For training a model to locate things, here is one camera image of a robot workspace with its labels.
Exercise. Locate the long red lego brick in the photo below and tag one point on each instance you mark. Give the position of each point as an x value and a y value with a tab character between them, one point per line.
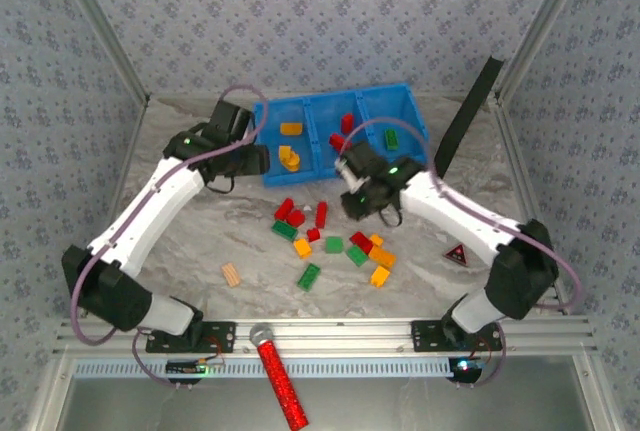
321	214

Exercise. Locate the small red lego brick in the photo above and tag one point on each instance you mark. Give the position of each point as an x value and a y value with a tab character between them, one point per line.
313	234

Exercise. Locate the long orange lego brick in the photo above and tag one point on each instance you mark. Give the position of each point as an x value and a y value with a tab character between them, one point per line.
382	257

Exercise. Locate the long green lego brick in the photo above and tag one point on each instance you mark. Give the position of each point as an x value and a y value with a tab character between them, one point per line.
309	277
284	230

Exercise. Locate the blue three-compartment plastic bin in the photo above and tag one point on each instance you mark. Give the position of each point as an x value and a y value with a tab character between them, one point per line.
372	111

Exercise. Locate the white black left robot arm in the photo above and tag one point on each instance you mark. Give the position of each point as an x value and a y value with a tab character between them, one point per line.
150	211

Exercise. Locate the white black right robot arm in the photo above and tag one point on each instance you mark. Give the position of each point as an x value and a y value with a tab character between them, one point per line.
450	211

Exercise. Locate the red black triangle badge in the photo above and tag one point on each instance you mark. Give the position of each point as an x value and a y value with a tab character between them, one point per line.
457	254

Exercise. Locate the small ridged wooden block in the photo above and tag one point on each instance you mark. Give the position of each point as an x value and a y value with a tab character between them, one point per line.
231	275

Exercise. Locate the long black flat strip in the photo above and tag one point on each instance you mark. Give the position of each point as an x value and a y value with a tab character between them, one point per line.
470	111

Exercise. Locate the small circuit board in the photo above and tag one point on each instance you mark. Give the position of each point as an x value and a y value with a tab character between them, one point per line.
465	368
185	367

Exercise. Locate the red glitter microphone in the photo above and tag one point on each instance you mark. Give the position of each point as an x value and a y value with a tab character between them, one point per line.
280	381

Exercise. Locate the grey metal sheet panel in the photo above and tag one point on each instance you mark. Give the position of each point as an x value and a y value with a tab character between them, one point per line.
425	406

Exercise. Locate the aluminium table side rail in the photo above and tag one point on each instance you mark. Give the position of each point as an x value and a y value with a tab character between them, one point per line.
514	141
127	161

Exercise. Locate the horizontal aluminium mounting rail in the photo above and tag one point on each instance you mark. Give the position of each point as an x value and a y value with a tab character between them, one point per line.
325	333

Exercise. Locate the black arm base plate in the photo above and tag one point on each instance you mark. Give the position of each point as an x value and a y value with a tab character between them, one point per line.
425	336
220	336

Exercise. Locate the aluminium frame post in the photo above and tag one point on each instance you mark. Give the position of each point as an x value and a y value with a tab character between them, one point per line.
106	26
537	26

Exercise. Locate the aluminium frame strut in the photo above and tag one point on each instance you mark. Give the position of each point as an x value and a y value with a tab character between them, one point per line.
600	391
47	401

